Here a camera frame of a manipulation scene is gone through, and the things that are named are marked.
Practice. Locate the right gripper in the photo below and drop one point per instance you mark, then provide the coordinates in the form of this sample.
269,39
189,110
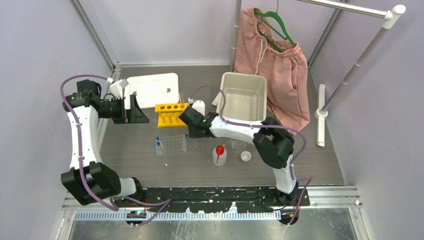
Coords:
192,135

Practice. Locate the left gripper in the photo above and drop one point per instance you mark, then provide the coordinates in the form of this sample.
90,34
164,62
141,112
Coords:
136,115

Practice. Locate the red capped wash bottle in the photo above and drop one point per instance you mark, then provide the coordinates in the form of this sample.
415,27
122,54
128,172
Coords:
219,155

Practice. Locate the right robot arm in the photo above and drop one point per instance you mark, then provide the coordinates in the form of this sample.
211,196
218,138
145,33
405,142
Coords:
273,142

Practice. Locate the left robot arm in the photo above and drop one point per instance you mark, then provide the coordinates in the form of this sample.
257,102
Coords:
89,180

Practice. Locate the clear acrylic tube rack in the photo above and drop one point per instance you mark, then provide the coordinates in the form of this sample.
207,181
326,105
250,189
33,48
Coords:
174,144

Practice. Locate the white rectangular tray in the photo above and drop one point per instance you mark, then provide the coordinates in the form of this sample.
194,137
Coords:
151,90

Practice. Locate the yellow test tube rack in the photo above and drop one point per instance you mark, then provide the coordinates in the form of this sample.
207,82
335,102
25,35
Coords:
168,115

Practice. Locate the beige plastic bin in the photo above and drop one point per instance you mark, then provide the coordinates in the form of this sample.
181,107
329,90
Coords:
245,97

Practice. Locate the small white cup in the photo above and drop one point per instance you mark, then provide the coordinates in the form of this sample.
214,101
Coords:
245,156

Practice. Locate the pink shorts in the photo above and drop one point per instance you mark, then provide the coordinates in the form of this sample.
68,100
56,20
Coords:
283,65

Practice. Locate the green clothes hanger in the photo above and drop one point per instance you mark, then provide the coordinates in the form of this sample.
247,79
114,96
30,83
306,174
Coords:
274,15

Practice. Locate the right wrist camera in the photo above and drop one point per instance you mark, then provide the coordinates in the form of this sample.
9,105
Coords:
198,105

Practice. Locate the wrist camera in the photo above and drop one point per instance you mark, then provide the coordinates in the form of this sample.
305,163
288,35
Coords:
198,105
117,89

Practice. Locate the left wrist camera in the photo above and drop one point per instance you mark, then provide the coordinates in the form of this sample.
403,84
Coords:
117,89

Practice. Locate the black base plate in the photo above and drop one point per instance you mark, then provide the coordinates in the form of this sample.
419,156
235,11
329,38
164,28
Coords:
247,199

